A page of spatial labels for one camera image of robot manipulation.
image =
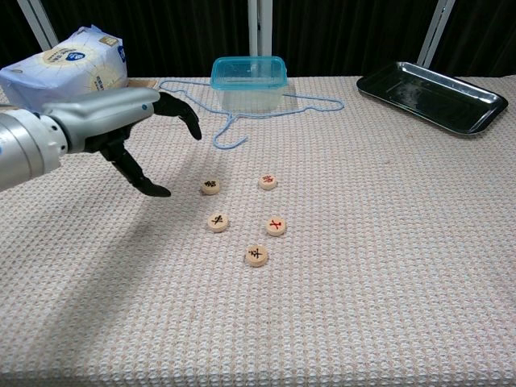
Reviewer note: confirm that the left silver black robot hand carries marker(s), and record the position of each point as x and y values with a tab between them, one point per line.
105	109

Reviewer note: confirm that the wooden piece bold black glyph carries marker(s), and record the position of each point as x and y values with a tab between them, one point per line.
210	186

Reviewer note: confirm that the wooden piece red dense glyph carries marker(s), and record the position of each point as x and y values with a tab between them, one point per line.
267	181

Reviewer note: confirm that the wooden piece red simple glyph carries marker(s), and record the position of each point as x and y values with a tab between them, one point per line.
276	226

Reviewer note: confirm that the wooden piece black soldier glyph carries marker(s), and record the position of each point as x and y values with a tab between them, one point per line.
256	256

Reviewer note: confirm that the flat wooden board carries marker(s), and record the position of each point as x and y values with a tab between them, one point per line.
141	83

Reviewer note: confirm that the white flour bag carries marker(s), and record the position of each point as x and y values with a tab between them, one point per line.
60	68

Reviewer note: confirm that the black curtain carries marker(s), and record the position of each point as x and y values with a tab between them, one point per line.
161	32

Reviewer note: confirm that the light blue clothes hanger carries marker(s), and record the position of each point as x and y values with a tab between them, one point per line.
230	117

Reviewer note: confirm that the clear container blue lid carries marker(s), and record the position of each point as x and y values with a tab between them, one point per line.
250	80

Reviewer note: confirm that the wooden piece black crossed glyph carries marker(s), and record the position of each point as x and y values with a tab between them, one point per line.
218	222

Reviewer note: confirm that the black metal tray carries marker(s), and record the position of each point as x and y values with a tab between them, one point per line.
431	96

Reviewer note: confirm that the white frame post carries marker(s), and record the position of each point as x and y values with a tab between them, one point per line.
435	32
258	28
38	24

